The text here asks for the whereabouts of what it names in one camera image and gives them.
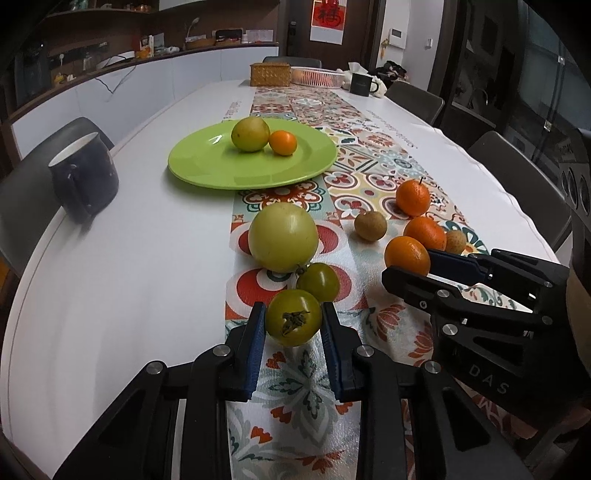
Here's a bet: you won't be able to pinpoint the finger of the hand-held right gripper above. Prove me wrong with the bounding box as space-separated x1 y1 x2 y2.
427 249 570 315
382 265 553 336

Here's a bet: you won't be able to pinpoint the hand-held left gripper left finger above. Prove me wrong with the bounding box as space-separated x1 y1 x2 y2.
53 302 267 480

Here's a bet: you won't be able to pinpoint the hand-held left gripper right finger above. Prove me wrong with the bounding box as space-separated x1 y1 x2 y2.
322 302 541 480

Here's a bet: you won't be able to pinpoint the small brown round fruit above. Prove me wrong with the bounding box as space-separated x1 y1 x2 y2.
354 211 389 243
444 230 468 254

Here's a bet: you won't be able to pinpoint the green tomato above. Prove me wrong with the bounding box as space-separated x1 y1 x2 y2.
295 262 341 303
264 289 324 347

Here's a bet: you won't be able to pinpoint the tangerine with stem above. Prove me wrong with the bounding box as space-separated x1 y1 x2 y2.
395 176 431 217

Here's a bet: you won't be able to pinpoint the large pale green round fruit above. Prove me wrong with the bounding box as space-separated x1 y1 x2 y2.
248 203 319 274

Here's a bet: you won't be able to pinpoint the green plate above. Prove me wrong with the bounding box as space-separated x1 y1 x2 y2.
167 119 339 191

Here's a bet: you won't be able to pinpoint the patterned table runner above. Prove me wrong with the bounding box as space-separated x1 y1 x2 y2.
225 84 546 480

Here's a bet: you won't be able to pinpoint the grey chair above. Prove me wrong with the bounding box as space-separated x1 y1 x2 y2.
262 56 322 70
467 130 573 252
385 80 445 126
0 117 115 278

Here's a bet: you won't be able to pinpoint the small orange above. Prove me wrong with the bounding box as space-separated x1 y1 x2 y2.
269 130 297 157

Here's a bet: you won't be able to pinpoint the black mug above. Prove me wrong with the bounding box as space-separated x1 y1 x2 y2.
349 73 380 96

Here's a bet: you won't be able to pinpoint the dark bags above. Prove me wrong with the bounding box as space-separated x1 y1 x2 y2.
372 60 408 84

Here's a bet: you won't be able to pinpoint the large yellow-green round fruit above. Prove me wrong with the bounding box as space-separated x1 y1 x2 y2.
231 116 271 153

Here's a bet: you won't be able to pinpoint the glass sliding door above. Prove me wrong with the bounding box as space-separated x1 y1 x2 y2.
508 0 591 139

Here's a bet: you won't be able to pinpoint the dark blue mug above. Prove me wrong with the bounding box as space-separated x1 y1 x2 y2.
48 132 120 225

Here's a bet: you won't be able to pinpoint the dark brown door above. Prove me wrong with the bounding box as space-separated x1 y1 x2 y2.
277 0 375 70

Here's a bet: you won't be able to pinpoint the wicker box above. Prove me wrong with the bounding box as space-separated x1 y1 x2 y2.
250 63 291 87

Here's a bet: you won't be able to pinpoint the white lower cabinet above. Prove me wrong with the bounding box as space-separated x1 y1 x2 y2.
9 44 280 153

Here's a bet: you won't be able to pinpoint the white wire basket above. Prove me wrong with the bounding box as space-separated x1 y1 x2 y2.
291 66 346 88

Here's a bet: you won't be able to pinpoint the red wall calendar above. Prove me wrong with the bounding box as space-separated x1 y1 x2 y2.
312 0 345 45

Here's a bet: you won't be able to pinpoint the black cable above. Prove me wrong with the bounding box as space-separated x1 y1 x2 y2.
95 55 137 93

